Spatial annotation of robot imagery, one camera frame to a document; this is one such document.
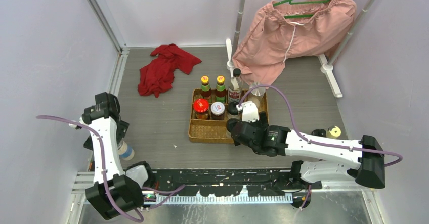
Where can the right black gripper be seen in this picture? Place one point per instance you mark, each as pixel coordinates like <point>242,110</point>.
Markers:
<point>262,123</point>

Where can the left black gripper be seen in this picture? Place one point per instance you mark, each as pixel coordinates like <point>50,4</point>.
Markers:
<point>121,130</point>

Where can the black cap sesame shaker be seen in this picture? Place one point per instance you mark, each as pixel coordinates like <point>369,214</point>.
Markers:
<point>232,111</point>

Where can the clear jar silver lid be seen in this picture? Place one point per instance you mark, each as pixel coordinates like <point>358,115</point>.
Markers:
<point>256,94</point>

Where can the blue label seasoning jar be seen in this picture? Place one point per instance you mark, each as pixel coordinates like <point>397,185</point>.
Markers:
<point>125,151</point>

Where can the tall soy sauce bottle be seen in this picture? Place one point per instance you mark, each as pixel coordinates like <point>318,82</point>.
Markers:
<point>235,87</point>

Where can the white lid sauce jar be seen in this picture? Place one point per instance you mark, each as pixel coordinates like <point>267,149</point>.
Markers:
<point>217,111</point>

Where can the yellow lid spice jar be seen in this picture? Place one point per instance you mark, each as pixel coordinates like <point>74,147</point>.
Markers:
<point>333,132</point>

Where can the woven bamboo divided tray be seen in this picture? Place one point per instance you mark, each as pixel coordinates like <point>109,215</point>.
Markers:
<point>207,130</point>

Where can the red cap bottle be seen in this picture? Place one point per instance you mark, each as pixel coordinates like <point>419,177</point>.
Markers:
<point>201,108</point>

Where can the yellow cap chili sauce bottle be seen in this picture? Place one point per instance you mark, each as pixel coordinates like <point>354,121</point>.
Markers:
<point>205,89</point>

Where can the black cap pepper grinder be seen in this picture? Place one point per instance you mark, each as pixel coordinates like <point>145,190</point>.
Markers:
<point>319,132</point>

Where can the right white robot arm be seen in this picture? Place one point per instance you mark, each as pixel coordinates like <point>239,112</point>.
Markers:
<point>339,160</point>

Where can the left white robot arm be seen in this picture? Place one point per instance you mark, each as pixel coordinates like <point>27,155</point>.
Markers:
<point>115,190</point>

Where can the red cloth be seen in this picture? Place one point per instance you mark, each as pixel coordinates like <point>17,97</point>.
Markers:
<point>158,76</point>

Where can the pink shorts garment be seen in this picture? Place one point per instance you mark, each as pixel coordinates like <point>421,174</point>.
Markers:
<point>281,32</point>

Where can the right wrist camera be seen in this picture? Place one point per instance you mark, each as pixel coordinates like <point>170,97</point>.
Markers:
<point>249,112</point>

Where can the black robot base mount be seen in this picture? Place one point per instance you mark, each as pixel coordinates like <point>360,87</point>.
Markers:
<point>226,186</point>

